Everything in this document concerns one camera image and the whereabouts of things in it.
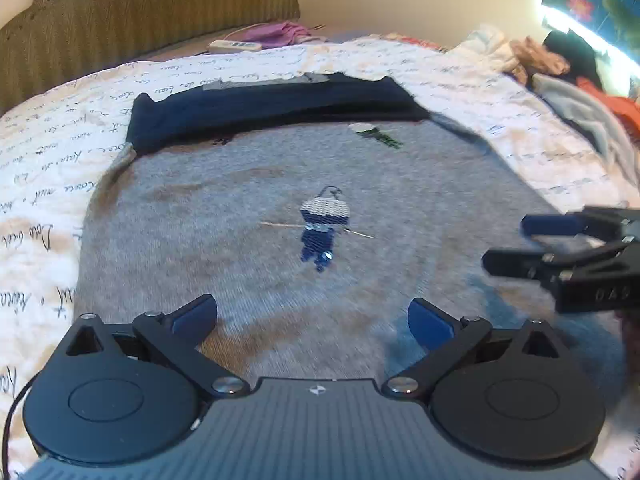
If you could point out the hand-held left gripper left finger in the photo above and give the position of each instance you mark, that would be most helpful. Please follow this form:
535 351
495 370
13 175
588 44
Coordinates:
192 321

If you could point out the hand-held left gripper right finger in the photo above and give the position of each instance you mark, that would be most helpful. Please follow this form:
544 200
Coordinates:
427 327

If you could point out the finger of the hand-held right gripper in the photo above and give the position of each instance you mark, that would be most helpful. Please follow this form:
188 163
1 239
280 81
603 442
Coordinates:
515 262
545 225

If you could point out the grey and navy sweater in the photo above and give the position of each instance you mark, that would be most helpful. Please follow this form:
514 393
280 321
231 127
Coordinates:
225 240

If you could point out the pale blue garment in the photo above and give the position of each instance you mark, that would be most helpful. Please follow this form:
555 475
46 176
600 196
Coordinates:
580 105

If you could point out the orange garment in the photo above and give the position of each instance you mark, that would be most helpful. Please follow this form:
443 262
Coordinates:
622 105

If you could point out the tan garment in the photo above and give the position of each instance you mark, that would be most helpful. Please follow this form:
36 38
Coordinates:
542 57

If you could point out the black garment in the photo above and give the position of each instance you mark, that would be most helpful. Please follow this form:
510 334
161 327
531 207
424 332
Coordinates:
575 55

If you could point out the white script printed blanket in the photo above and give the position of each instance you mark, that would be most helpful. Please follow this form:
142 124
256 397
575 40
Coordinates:
45 160

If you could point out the red patterned cloth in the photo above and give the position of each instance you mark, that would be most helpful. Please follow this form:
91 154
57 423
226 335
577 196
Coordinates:
415 40

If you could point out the white remote control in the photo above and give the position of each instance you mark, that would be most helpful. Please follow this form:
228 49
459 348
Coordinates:
234 46

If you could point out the purple cloth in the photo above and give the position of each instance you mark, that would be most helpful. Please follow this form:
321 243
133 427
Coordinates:
280 34

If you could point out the olive striped headboard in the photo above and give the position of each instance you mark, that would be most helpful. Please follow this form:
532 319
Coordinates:
125 15

